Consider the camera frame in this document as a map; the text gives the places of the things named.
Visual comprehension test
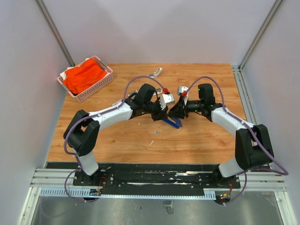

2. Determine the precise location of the left aluminium frame post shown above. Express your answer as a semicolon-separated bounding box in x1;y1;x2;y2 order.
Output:
34;0;75;66

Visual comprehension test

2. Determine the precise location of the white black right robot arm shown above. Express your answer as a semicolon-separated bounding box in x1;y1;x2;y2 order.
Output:
169;83;274;188

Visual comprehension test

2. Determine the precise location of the right aluminium frame post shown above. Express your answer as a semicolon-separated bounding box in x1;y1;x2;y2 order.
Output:
238;0;286;70

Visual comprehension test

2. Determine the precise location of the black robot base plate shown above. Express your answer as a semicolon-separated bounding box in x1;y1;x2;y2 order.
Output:
40;162;247;199

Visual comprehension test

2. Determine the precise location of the grey slotted cable duct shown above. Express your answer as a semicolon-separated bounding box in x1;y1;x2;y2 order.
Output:
39;187;216;200

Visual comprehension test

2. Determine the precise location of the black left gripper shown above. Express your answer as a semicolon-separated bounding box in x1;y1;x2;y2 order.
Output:
143;97;168;121

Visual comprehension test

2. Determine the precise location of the orange cloth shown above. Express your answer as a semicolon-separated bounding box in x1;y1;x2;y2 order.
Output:
60;58;107;95

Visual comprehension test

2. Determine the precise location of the aluminium frame post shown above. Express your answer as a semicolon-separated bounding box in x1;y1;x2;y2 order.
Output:
34;0;75;66
238;0;286;70

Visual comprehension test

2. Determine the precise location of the grey white stapler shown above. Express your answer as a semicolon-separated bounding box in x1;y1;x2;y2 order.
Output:
156;88;162;94

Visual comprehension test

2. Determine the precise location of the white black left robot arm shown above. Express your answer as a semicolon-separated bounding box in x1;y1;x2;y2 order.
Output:
63;83;174;186

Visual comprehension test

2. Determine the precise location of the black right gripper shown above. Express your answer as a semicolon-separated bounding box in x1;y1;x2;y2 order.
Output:
169;97;204;119

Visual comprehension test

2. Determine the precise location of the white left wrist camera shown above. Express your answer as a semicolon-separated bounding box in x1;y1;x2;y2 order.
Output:
159;94;175;110

